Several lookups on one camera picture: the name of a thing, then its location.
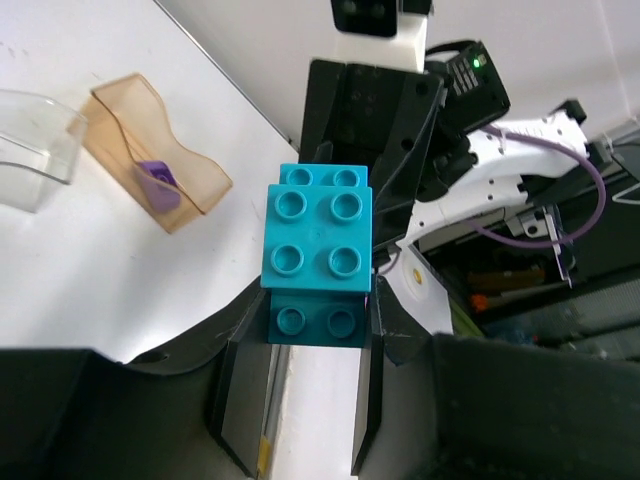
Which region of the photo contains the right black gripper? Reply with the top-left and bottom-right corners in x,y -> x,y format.
298,59 -> 443,250

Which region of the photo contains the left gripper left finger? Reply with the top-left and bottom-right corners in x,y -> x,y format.
1,289 -> 271,479

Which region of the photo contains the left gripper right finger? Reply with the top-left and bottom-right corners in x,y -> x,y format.
351,276 -> 639,479

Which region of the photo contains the teal stepped lego brick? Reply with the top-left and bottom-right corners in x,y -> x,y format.
261,164 -> 373,348

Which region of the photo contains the purple lego brick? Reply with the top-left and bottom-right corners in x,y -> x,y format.
135,160 -> 181,213

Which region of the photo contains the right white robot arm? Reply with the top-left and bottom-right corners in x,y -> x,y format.
299,40 -> 610,256

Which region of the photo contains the amber plastic container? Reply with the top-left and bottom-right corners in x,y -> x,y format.
81,73 -> 233,233

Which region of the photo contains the clear plastic container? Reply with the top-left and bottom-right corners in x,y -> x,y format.
1,89 -> 88,213

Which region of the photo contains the aluminium front rail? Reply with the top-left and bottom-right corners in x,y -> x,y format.
257,345 -> 291,479

